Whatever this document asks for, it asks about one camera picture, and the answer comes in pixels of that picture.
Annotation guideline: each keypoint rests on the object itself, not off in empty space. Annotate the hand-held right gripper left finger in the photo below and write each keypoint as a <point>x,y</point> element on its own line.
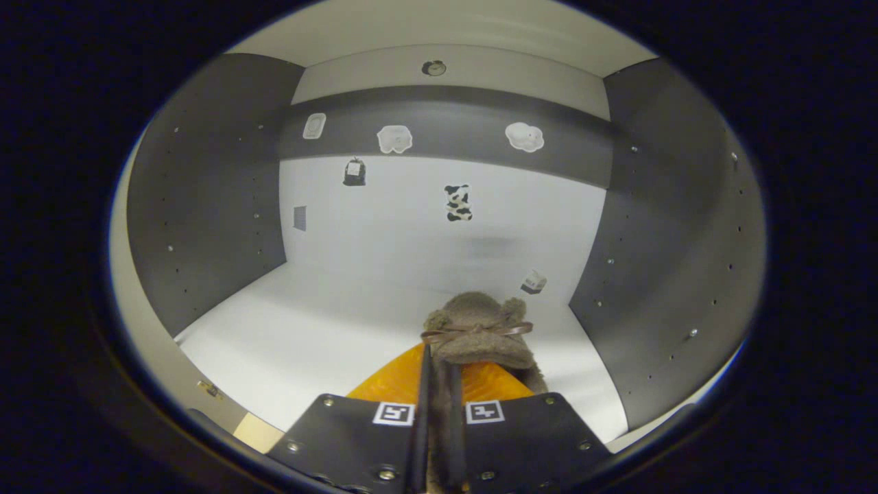
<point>420,439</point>

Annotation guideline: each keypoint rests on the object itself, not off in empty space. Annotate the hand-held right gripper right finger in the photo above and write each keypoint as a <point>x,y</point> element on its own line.
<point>457,439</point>

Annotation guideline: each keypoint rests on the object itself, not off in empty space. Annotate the brown fuzzy shoe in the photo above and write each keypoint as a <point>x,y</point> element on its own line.
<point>480,329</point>

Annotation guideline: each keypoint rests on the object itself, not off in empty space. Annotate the white shoe cabinet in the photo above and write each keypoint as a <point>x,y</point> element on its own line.
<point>343,329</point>

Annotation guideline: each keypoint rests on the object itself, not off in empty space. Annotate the metal door hinge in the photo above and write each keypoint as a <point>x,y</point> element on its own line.
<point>209,389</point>

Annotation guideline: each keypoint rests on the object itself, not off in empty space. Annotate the wide white cabinet shelf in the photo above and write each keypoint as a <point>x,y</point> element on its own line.
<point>446,27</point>

